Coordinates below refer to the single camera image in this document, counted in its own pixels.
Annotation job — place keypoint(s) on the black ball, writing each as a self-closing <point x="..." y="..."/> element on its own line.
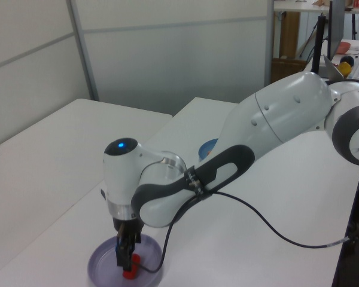
<point x="349" y="60"/>

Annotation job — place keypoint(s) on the dark table side frame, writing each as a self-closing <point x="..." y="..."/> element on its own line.
<point x="357" y="233"/>

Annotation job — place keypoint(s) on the blue plate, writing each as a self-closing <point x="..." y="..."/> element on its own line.
<point x="205" y="148"/>

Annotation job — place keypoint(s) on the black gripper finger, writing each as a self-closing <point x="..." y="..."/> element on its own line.
<point x="125" y="252"/>

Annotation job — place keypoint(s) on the red cylinder block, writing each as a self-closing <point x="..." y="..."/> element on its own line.
<point x="133" y="272"/>

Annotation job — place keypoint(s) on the black stand pole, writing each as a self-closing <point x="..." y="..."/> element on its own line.
<point x="318" y="45"/>

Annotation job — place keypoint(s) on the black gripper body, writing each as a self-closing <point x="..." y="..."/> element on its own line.
<point x="131" y="225"/>

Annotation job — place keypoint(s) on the yellow ball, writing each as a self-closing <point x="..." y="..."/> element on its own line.
<point x="345" y="70"/>

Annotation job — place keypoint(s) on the brown cardboard box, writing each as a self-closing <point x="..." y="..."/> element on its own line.
<point x="287" y="70"/>

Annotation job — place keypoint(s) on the grey partition post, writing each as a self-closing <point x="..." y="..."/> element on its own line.
<point x="83" y="53"/>
<point x="270" y="42"/>

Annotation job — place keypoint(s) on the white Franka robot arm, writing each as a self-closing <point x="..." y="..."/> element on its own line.
<point x="287" y="104"/>

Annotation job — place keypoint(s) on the red bowl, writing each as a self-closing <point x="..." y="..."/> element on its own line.
<point x="344" y="48"/>

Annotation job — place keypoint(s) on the purple plate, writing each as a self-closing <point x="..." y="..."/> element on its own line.
<point x="103" y="263"/>

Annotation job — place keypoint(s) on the black monitor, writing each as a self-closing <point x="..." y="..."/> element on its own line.
<point x="336" y="27"/>

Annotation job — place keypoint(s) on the wooden cabinet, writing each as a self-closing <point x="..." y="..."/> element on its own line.
<point x="290" y="36"/>

